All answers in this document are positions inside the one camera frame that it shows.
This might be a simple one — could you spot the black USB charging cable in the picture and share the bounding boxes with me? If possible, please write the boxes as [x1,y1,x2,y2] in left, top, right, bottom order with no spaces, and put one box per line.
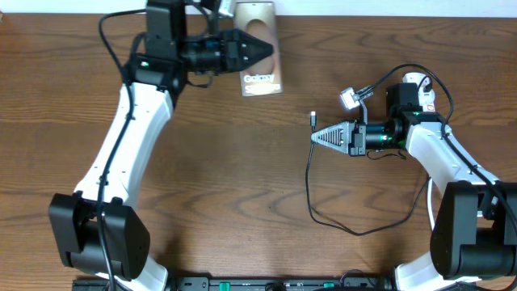
[305,111,430,237]

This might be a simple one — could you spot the Galaxy smartphone with bronze screen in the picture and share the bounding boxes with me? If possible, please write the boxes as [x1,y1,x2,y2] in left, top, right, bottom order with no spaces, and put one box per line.
[234,1,284,98]

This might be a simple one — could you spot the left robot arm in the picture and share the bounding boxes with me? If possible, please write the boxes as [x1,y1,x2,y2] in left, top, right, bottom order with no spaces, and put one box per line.
[48,0,273,290]

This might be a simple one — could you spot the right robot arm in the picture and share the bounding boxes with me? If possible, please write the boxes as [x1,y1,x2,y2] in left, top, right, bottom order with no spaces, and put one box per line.
[310,80,516,290]

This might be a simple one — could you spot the black USB charger plug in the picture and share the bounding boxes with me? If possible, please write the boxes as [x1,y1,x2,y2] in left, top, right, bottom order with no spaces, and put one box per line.
[423,82,432,92]

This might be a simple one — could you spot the white power strip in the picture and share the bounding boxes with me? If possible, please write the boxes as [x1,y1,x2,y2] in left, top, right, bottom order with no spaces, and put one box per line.
[402,72,435,112]

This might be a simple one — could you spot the white power strip cord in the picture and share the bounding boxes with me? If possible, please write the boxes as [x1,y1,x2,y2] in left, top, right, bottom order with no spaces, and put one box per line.
[426,177,437,231]

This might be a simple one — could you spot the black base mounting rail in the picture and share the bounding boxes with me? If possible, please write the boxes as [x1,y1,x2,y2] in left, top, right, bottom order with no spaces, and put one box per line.
[72,275,395,291]

